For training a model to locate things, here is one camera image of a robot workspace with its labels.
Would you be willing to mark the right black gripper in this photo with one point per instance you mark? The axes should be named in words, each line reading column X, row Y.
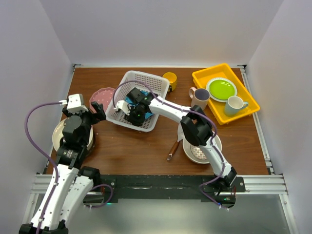
column 136, row 122

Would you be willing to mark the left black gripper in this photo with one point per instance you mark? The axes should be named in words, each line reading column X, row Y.
column 99, row 115

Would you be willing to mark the blue polka dot plate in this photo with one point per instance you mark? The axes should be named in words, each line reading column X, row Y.
column 147, row 114

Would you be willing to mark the pink polka dot plate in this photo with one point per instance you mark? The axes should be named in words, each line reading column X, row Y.
column 102, row 96

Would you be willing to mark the cream bear print plate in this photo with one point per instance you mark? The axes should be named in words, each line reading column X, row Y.
column 57, row 135

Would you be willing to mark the white perforated plastic basket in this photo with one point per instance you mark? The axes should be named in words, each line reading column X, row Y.
column 141, row 81

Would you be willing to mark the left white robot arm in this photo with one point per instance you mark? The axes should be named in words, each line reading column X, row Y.
column 70, row 181

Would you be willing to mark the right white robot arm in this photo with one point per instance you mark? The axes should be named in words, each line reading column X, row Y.
column 196, row 127

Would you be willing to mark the pink and cream plate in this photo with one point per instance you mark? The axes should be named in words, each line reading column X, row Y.
column 91, row 146

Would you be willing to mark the yellow mug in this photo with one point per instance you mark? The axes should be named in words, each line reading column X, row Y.
column 172, row 78

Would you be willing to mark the pink mug purple interior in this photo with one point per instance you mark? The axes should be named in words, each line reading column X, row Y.
column 199, row 97

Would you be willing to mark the white bowl patterned inside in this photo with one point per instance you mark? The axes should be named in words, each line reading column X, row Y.
column 194, row 153

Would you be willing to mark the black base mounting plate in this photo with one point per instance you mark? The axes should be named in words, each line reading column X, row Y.
column 173, row 187

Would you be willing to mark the green plate white rim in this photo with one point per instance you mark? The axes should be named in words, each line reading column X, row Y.
column 221, row 89

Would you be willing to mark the light blue mug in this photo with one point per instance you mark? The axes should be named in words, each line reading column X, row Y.
column 233, row 105

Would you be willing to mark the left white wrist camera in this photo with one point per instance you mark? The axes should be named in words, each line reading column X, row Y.
column 74, row 103

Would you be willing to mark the wooden handle metal scraper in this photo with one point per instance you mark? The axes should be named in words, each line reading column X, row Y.
column 180, row 136

